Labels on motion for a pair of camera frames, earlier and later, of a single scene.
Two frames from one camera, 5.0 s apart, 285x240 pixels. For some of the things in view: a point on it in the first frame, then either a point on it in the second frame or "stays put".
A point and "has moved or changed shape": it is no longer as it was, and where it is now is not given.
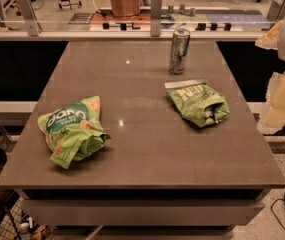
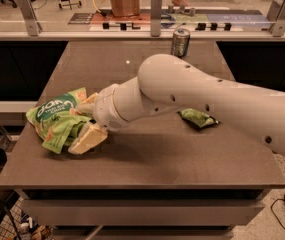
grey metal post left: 28,11 stays put
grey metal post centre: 156,4 stays put
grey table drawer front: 142,212 stays put
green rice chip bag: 74,132 has moved or changed shape
